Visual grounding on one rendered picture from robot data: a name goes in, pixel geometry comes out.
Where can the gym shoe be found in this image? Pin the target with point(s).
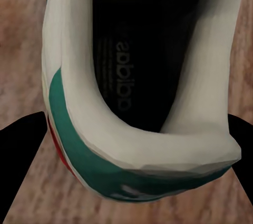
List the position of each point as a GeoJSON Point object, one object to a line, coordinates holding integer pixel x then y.
{"type": "Point", "coordinates": [136, 93]}

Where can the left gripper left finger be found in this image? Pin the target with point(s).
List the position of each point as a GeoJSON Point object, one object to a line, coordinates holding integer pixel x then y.
{"type": "Point", "coordinates": [19, 143]}

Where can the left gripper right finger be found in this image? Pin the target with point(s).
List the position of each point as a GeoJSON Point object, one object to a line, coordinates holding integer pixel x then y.
{"type": "Point", "coordinates": [242, 132]}

